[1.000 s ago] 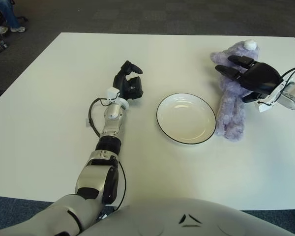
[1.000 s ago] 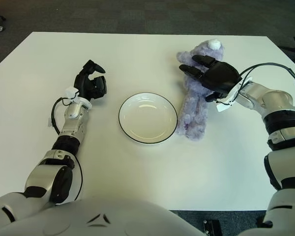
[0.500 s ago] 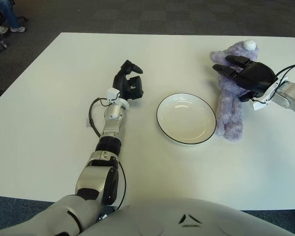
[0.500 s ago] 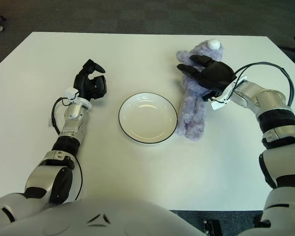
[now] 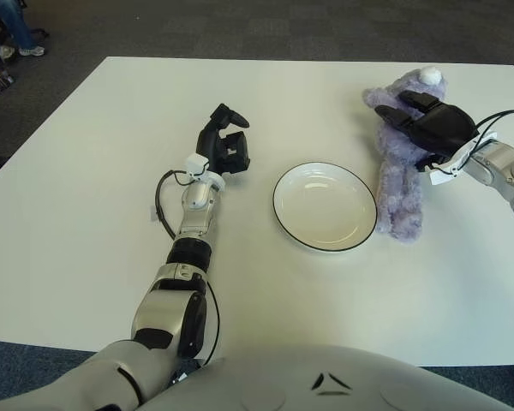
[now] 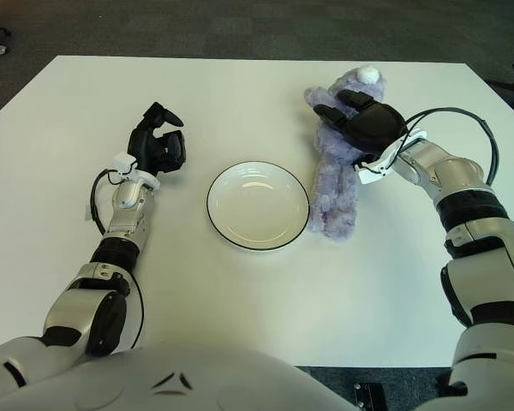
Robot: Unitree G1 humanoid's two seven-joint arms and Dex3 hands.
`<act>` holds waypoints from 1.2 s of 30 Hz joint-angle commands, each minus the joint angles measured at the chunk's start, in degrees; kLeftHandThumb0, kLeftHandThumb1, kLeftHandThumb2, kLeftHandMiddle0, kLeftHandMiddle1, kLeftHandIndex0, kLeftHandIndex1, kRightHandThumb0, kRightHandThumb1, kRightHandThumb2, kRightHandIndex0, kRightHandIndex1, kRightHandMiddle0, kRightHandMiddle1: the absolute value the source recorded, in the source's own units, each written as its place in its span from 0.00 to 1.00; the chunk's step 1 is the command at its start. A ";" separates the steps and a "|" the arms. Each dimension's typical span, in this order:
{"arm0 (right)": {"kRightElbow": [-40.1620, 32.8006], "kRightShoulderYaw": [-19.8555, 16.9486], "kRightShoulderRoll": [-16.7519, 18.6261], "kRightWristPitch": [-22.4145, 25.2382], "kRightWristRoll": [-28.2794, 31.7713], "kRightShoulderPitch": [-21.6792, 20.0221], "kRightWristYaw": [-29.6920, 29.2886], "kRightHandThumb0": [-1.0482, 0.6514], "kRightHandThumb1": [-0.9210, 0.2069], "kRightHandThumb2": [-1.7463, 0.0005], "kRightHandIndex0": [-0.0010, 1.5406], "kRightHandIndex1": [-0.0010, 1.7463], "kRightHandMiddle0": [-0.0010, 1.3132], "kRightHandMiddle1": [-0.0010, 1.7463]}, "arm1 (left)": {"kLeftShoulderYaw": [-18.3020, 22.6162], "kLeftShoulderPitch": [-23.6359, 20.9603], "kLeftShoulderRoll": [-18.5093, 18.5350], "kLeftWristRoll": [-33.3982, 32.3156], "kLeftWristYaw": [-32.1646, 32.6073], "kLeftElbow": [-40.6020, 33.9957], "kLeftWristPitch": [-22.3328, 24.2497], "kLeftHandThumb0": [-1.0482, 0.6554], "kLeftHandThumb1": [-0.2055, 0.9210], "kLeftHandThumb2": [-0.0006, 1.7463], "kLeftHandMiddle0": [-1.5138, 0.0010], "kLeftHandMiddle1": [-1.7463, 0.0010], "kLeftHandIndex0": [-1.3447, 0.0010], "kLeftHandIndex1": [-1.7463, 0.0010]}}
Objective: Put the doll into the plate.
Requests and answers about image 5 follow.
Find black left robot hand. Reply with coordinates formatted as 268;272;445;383
195;103;253;176

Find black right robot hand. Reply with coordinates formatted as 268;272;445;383
374;90;479;172

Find purple plush bunny doll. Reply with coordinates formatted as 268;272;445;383
362;67;450;243

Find white plate with black rim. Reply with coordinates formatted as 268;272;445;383
272;161;379;253

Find silver grey robot torso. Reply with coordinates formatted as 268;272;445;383
136;344;514;411

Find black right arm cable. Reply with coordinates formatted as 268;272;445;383
436;110;514;179

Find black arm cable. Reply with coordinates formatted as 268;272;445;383
154;170;222;370
436;110;514;179

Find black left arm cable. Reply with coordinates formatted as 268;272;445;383
154;170;222;370

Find black waist bracket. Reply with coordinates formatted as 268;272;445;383
169;361;202;386

